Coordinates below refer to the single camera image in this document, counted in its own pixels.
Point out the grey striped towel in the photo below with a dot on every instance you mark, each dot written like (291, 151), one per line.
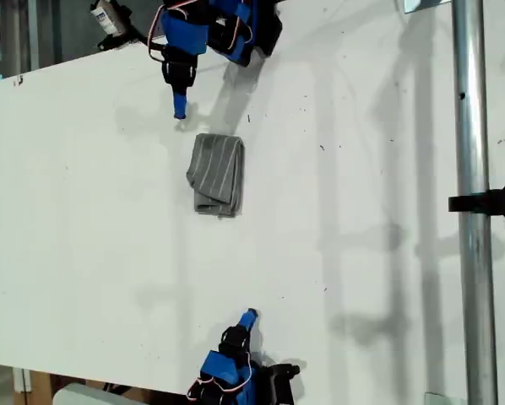
(216, 173)

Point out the wooden table leg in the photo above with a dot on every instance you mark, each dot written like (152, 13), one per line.
(39, 390)

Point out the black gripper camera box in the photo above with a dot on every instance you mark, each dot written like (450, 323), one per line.
(109, 17)
(282, 388)

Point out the white bracket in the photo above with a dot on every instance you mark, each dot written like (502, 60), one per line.
(20, 379)

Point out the steel post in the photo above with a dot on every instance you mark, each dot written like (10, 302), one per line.
(472, 126)

